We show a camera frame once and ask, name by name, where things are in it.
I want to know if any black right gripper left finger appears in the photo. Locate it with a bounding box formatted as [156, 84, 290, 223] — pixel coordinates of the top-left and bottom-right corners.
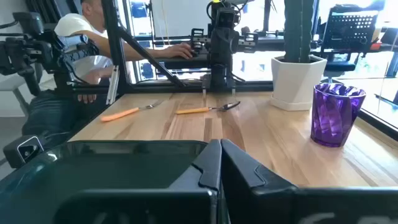
[55, 139, 223, 224]

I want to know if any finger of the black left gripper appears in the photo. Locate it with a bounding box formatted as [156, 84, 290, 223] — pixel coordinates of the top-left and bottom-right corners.
[244, 32, 259, 52]
[190, 27, 205, 54]

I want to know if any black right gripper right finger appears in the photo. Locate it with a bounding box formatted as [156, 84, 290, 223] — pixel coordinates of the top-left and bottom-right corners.
[221, 139, 398, 224]

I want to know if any spoon with orange handle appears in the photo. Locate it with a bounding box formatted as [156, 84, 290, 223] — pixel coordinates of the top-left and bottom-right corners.
[175, 101, 241, 115]

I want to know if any fork with orange handle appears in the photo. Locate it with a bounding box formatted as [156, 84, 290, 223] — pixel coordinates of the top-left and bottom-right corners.
[99, 100, 164, 123]

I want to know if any purple scrubber ball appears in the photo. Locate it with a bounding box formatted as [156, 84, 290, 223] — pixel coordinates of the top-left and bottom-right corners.
[310, 82, 367, 148]

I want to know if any dark green plastic tray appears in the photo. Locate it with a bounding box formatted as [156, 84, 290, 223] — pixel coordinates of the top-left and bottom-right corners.
[0, 139, 208, 224]

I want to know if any dark grey desk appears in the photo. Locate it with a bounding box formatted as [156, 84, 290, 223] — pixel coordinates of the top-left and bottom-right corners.
[155, 52, 215, 71]

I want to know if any green cactus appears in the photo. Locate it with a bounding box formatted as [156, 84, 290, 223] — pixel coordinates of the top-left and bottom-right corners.
[282, 0, 315, 63]

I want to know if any white faceted plant pot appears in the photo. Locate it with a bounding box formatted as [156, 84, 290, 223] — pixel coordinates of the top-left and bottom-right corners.
[269, 54, 328, 112]

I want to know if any silver aluminium bar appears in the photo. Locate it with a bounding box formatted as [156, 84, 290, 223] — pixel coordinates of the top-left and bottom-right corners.
[105, 64, 121, 106]

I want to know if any black perforated office chair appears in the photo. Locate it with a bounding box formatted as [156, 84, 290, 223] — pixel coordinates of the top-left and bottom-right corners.
[320, 4, 384, 82]

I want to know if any person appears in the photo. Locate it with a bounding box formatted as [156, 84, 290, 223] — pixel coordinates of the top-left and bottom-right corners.
[21, 0, 195, 147]

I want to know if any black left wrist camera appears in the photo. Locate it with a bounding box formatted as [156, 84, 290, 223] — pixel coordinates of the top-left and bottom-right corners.
[216, 7, 240, 29]

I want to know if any black table-level camera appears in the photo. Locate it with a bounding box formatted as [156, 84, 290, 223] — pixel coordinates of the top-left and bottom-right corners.
[2, 134, 46, 169]

